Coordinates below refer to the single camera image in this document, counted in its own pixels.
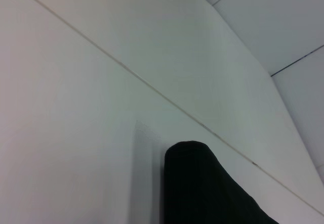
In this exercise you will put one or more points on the black shirt with FREE print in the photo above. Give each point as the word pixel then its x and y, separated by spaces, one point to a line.
pixel 202 188

